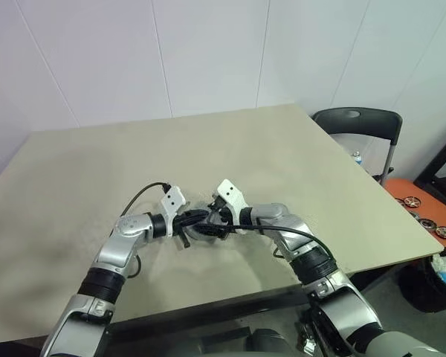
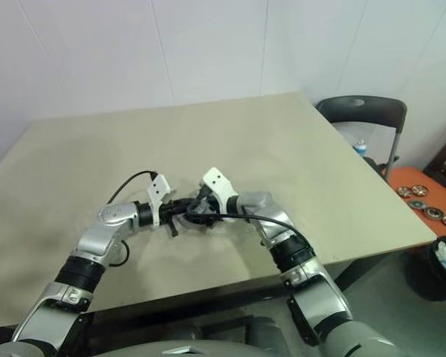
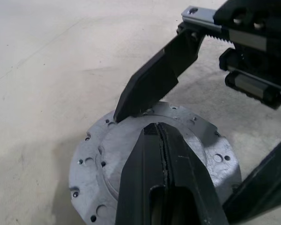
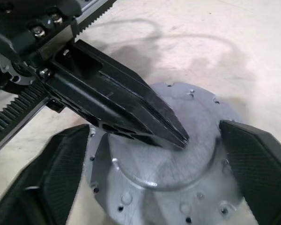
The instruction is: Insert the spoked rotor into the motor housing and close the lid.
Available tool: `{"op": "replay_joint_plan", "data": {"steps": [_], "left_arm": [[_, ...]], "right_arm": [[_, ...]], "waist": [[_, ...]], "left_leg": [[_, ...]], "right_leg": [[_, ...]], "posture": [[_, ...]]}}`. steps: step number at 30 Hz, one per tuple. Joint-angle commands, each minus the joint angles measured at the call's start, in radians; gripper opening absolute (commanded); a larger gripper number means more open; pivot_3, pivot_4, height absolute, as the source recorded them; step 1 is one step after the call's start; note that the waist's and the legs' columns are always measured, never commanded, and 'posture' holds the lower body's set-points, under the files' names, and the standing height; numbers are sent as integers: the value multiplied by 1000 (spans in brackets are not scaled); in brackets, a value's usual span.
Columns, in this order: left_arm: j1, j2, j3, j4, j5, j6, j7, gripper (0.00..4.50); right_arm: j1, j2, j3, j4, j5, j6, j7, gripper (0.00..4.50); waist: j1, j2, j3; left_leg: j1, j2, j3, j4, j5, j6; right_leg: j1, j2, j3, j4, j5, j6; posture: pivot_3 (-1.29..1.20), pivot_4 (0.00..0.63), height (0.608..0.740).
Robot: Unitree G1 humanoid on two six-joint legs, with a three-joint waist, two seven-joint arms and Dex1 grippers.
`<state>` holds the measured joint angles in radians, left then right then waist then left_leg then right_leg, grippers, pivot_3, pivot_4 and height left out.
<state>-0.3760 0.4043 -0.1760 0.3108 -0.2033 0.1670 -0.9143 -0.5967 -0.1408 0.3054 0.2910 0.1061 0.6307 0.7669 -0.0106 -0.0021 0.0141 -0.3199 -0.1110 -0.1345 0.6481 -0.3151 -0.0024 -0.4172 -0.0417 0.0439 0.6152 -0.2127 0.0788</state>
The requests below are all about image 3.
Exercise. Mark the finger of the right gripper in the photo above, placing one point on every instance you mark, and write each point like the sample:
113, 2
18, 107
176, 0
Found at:
267, 187
152, 79

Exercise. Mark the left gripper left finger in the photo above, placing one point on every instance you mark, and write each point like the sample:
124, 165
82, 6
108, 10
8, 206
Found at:
135, 187

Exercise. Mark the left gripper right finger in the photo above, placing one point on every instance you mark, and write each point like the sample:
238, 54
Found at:
192, 187

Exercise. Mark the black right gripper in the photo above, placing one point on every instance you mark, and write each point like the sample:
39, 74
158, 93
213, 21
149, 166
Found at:
260, 28

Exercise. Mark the grey toothed gear disc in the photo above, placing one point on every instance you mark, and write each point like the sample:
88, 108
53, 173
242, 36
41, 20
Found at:
201, 145

